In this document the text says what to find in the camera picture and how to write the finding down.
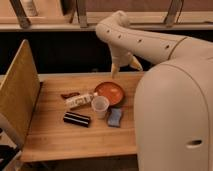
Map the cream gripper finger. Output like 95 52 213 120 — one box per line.
130 56 143 71
111 64 120 78

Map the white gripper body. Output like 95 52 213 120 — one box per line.
109 45 133 67

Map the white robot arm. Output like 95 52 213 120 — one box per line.
95 11 213 171

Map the orange round plate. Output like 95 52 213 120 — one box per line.
94 82 125 106

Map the clear plastic cup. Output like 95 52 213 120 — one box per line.
91 96 109 119

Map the blue sponge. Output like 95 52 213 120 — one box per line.
107 108 122 127

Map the white plastic bottle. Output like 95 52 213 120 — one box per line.
65 92 98 109

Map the brown chocolate bar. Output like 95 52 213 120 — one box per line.
61 92 80 99

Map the black rectangular box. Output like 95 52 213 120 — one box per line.
63 112 91 127

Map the wooden side board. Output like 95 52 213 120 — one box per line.
0 39 40 148

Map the wooden shelf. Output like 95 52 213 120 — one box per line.
0 0 213 31

